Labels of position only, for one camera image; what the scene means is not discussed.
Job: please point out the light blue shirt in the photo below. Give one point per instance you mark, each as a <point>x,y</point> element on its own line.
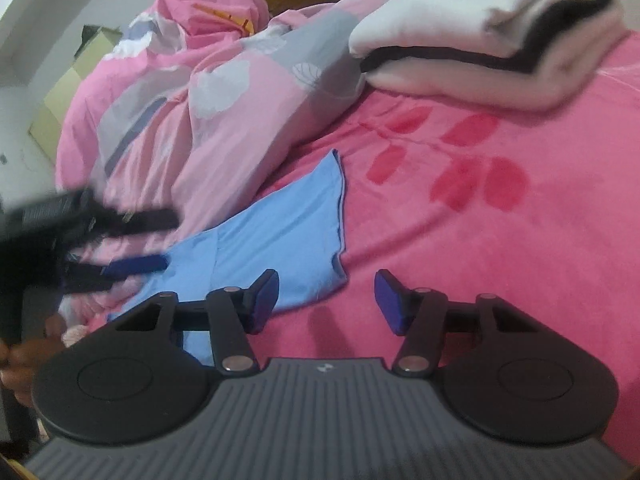
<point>280,230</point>

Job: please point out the pink and grey patterned duvet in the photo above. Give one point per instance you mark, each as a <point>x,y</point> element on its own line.
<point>225,110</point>

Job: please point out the pale yellow cabinet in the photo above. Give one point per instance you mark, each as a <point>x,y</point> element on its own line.
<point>60,100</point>

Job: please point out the folded white and black clothes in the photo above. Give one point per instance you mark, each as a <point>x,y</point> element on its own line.
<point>475,50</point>

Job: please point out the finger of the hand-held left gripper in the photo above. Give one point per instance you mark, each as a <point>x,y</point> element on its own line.
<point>145,220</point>
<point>135,264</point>

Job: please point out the pink floral bed sheet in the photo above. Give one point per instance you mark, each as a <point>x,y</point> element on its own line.
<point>450,240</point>

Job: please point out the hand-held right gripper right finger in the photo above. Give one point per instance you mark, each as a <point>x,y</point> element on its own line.
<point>392,305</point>

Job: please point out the person's left hand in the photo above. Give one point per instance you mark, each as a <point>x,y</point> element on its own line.
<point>25,360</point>

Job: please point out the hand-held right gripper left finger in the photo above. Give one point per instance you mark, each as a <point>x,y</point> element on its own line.
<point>265,300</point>

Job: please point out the orange ribbon tie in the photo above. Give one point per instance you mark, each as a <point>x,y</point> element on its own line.
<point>225,16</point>

